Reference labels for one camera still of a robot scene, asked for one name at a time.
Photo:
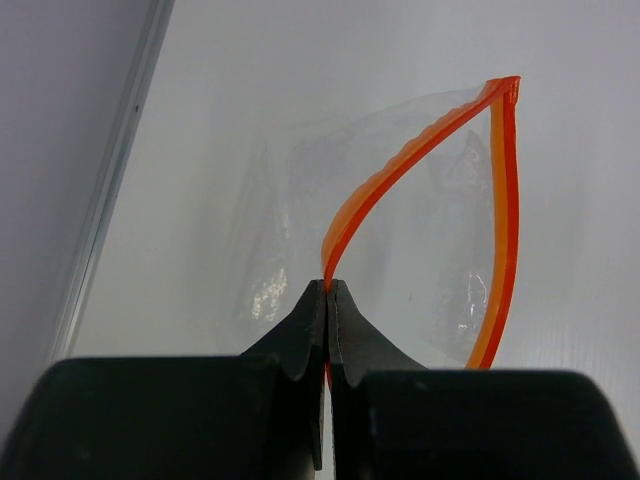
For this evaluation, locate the left aluminium frame post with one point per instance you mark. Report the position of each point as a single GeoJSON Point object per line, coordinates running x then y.
{"type": "Point", "coordinates": [110, 174]}

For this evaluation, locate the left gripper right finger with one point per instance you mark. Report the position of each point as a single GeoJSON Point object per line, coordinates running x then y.
{"type": "Point", "coordinates": [395, 419]}

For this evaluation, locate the clear zip bag orange seal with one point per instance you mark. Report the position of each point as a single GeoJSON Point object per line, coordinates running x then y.
{"type": "Point", "coordinates": [414, 208]}

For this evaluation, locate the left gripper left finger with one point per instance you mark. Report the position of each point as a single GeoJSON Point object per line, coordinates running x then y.
{"type": "Point", "coordinates": [255, 415]}

